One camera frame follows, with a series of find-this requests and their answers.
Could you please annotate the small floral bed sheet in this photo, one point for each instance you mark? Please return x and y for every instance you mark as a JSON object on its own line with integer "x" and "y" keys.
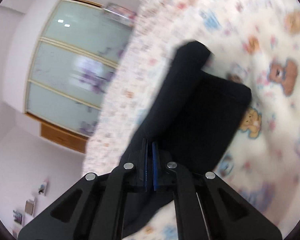
{"x": 130, "y": 84}

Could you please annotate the glass sliding door wardrobe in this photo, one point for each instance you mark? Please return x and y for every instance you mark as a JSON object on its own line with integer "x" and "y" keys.
{"x": 75, "y": 59}

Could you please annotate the cartoon bear print blanket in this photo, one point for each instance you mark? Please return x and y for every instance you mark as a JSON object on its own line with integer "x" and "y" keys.
{"x": 256, "y": 43}

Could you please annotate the white wall shelf box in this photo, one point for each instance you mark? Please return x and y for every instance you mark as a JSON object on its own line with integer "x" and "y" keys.
{"x": 30, "y": 206}

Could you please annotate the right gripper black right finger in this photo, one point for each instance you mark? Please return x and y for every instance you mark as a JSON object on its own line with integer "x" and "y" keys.
{"x": 205, "y": 206}

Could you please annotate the black pants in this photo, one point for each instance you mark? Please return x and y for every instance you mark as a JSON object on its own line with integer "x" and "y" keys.
{"x": 195, "y": 115}

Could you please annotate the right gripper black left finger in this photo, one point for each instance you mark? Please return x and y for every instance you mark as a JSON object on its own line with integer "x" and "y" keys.
{"x": 94, "y": 207}

